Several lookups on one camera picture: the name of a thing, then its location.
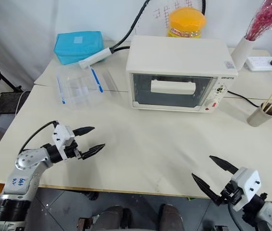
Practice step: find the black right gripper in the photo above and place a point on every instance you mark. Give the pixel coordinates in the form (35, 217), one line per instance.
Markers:
(232, 192)

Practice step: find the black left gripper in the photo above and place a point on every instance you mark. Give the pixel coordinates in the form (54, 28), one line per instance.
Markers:
(72, 150)

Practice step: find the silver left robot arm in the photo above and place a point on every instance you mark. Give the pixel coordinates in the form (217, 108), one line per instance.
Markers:
(28, 161)

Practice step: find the white toaster oven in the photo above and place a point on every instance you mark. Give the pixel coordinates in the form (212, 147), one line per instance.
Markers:
(174, 55)

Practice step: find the clear plastic storage box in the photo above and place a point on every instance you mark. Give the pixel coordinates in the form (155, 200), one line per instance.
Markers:
(78, 92)

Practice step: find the dark rounded shape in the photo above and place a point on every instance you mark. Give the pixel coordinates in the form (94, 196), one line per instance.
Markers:
(172, 217)
(113, 217)

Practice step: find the beige cylindrical cup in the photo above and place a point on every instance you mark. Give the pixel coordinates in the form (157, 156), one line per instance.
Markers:
(258, 119)

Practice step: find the white tube lamp head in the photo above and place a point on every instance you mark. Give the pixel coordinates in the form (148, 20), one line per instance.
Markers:
(95, 57)

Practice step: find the blue fabric pouch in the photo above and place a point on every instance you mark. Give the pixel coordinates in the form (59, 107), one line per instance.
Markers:
(78, 48)

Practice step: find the black stand pole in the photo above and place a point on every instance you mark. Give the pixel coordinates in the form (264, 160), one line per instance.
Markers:
(3, 78)

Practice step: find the white power strip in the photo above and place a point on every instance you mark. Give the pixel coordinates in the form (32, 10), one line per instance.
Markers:
(258, 63)

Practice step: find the white cylindrical vase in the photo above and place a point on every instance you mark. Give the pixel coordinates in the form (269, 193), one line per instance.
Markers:
(243, 53)

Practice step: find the orange lidded plastic jar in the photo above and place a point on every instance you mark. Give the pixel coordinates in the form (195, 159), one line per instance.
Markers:
(186, 21)

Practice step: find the pink dried flower bunch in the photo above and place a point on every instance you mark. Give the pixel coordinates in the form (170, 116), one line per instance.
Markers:
(265, 19)

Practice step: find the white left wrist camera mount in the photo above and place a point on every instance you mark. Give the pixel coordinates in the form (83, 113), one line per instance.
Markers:
(62, 136)

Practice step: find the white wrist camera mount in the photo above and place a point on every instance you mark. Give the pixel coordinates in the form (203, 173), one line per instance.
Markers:
(62, 136)
(246, 180)

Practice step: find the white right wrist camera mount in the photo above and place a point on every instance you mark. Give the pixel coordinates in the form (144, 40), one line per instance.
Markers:
(246, 180)

